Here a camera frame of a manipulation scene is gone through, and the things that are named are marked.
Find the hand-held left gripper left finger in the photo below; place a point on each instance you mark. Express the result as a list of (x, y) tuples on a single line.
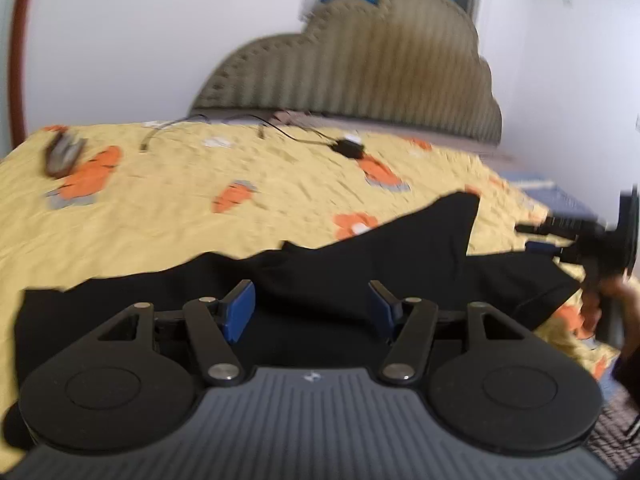
[(239, 310)]

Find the olive padded headboard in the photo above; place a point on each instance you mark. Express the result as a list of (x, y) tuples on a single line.
[(360, 65)]

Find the person's right forearm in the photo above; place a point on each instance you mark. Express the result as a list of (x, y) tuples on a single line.
[(629, 375)]

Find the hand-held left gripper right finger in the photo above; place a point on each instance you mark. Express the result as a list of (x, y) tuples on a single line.
[(381, 310)]

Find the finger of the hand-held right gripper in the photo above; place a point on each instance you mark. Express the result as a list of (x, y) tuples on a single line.
[(565, 225), (555, 251)]

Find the blue striped bed sheet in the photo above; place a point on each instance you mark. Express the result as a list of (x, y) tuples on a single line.
[(560, 195)]

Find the black pants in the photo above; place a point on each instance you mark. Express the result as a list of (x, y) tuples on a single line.
[(350, 270)]

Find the grey patterned rug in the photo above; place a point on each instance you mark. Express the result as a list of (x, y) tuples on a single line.
[(617, 430)]

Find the small grey object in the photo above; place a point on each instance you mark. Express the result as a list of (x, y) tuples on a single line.
[(64, 152)]

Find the person's right hand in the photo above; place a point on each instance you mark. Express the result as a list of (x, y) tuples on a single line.
[(591, 312)]

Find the black power adapter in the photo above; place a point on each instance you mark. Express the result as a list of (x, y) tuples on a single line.
[(348, 148)]

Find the yellow floral bedspread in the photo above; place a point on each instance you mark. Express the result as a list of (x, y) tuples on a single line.
[(175, 200)]

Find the brown door frame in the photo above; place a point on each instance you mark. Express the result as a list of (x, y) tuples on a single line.
[(19, 60)]

